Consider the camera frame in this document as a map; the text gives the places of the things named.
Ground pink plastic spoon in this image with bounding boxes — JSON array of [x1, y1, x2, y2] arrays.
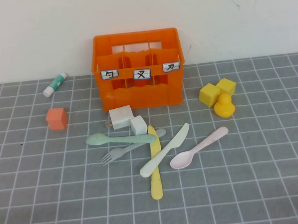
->
[[168, 126, 231, 170]]

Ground orange plastic cutlery holder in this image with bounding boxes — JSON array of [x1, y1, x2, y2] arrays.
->
[[89, 27, 188, 113]]

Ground small white cube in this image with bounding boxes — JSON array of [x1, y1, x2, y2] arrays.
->
[[129, 115, 148, 135]]

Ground white charger plug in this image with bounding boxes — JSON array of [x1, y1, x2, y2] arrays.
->
[[103, 104, 135, 131]]

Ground white label with crossed character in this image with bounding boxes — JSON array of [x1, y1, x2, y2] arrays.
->
[[132, 68, 152, 80]]

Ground white label with hooked character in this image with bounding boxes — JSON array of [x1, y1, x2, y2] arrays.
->
[[100, 70, 120, 81]]

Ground grey plastic fork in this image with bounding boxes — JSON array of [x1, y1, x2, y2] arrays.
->
[[98, 127, 169, 167]]

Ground mint green plastic spoon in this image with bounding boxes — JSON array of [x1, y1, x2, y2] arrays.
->
[[85, 129, 157, 147]]

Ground white plastic knife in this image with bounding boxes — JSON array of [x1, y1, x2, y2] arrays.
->
[[137, 122, 193, 178]]

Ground yellow cube block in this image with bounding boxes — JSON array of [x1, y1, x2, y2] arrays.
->
[[198, 82, 222, 108], [216, 77, 237, 98]]

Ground yellow plastic knife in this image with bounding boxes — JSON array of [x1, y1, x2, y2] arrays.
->
[[146, 124, 165, 201]]

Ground yellow rubber duck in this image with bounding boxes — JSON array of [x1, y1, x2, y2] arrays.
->
[[213, 92, 236, 119]]

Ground salmon pink cube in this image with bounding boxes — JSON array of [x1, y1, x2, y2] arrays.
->
[[45, 107, 69, 131]]

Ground green and white glue stick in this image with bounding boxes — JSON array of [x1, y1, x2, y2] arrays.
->
[[41, 72, 69, 98]]

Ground grey grid-pattern tablecloth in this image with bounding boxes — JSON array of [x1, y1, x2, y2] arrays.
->
[[0, 53, 298, 224]]

